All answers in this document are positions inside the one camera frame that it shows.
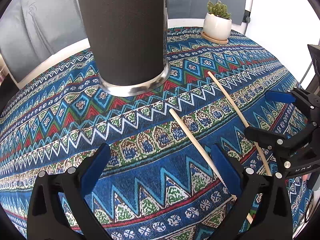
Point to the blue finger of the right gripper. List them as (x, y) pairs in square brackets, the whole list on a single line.
[(265, 139), (279, 97)]

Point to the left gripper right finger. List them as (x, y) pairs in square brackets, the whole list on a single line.
[(228, 168)]

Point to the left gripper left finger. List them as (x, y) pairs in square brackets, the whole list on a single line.
[(92, 167)]

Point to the wooden chopstick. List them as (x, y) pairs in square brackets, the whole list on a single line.
[(244, 121), (195, 142)]

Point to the blue patterned tablecloth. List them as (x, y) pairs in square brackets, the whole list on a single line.
[(156, 185)]

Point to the round wooden coaster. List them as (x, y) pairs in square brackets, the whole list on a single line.
[(205, 36)]

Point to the white pot with cactus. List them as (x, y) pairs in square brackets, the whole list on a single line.
[(217, 23)]

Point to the black cylindrical utensil holder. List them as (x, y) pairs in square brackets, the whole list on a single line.
[(128, 39)]

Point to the grey-blue backdrop cloth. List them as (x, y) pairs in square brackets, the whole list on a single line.
[(35, 30)]

